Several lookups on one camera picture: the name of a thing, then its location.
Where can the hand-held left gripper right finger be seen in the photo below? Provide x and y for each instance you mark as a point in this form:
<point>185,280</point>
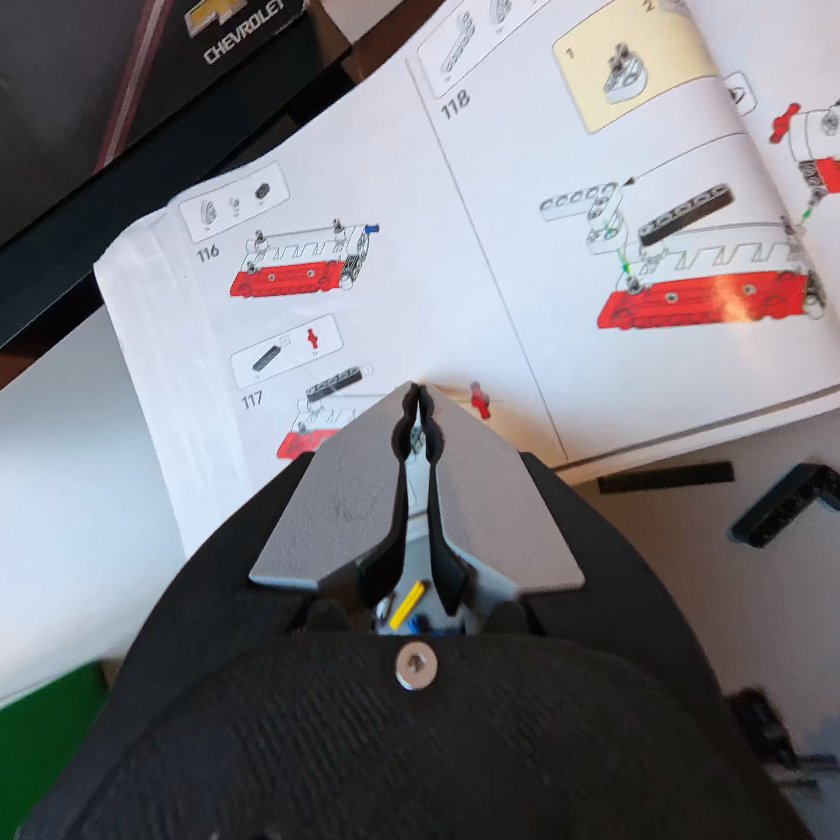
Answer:
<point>505,518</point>

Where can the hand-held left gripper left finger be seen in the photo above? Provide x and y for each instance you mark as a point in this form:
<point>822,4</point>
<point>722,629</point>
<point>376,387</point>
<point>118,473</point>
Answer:
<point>328,518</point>

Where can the pile of brick pieces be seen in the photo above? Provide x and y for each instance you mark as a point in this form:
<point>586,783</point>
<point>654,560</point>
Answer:
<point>663,478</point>

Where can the grey desk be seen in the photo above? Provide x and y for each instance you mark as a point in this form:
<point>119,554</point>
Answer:
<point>65,525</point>

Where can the open instruction booklet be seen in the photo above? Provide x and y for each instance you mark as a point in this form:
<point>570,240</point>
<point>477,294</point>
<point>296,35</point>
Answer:
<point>459,262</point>

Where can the green plastic bin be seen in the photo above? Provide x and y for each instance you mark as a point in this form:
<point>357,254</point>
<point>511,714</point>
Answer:
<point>39,754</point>

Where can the black toy set box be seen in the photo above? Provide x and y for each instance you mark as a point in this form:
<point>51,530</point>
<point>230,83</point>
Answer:
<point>65,98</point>

